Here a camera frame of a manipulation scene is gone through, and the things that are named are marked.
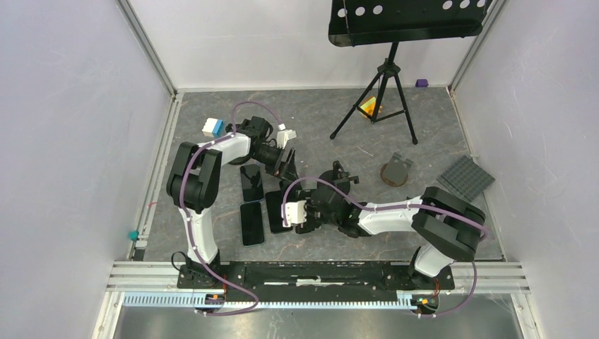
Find purple cable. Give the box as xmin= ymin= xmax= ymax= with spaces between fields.
xmin=280 ymin=177 xmax=490 ymax=319
xmin=179 ymin=100 xmax=287 ymax=317

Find orange yellow block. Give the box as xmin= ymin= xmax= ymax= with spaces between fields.
xmin=357 ymin=96 xmax=377 ymax=119

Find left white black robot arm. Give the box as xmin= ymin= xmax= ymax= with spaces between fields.
xmin=166 ymin=117 xmax=297 ymax=288

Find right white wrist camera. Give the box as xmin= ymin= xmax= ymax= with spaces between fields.
xmin=282 ymin=201 xmax=307 ymax=228

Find black round-base phone stand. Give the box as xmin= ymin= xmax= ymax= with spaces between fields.
xmin=319 ymin=160 xmax=360 ymax=194

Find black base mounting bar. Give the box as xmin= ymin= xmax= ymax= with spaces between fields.
xmin=175 ymin=261 xmax=456 ymax=304

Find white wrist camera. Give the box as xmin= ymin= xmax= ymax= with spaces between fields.
xmin=282 ymin=201 xmax=307 ymax=228
xmin=275 ymin=124 xmax=297 ymax=149

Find purple block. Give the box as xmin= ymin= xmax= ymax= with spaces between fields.
xmin=415 ymin=78 xmax=429 ymax=88

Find black music stand tripod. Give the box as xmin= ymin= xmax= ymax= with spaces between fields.
xmin=328 ymin=0 xmax=491 ymax=144

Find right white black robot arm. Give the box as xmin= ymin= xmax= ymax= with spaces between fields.
xmin=280 ymin=177 xmax=488 ymax=288

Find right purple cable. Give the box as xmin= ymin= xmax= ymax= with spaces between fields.
xmin=280 ymin=177 xmax=490 ymax=319

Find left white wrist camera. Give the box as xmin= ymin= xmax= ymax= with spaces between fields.
xmin=275 ymin=124 xmax=297 ymax=149

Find blue-edged black smartphone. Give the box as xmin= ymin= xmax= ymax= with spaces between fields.
xmin=239 ymin=164 xmax=264 ymax=203

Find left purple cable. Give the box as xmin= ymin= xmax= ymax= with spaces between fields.
xmin=179 ymin=100 xmax=287 ymax=317

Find white and blue blocks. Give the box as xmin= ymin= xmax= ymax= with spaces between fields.
xmin=201 ymin=118 xmax=224 ymax=138

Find grey studded baseplate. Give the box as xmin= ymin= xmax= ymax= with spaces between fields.
xmin=437 ymin=155 xmax=495 ymax=202

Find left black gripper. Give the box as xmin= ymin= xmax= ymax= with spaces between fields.
xmin=249 ymin=145 xmax=300 ymax=186

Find teal clip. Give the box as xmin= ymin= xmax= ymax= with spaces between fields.
xmin=128 ymin=230 xmax=139 ymax=242

